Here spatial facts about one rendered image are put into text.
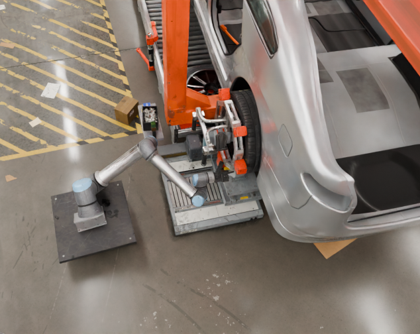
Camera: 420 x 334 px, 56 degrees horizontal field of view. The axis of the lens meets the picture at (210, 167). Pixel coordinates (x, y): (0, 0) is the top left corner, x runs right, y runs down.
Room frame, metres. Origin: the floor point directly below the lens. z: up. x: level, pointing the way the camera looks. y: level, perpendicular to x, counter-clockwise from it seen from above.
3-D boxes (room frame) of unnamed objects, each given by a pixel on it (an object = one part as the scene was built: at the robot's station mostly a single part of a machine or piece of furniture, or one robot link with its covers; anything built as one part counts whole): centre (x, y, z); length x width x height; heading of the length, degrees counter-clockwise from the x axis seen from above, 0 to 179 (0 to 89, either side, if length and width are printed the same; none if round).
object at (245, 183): (2.02, -0.26, 0.32); 0.40 x 0.30 x 0.28; 21
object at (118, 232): (1.33, 0.90, 0.15); 0.60 x 0.60 x 0.30; 25
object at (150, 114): (2.29, 0.60, 0.51); 0.20 x 0.14 x 0.13; 13
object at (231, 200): (2.03, -0.26, 0.13); 0.50 x 0.36 x 0.10; 21
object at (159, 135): (2.31, 0.61, 0.44); 0.43 x 0.17 x 0.03; 21
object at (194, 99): (2.44, 0.07, 0.69); 0.52 x 0.17 x 0.35; 111
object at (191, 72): (2.81, 0.10, 0.39); 0.66 x 0.66 x 0.24
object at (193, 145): (2.24, 0.05, 0.26); 0.42 x 0.18 x 0.35; 111
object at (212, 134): (1.94, -0.04, 0.85); 0.21 x 0.14 x 0.14; 111
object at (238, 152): (1.96, -0.11, 0.85); 0.54 x 0.07 x 0.54; 21
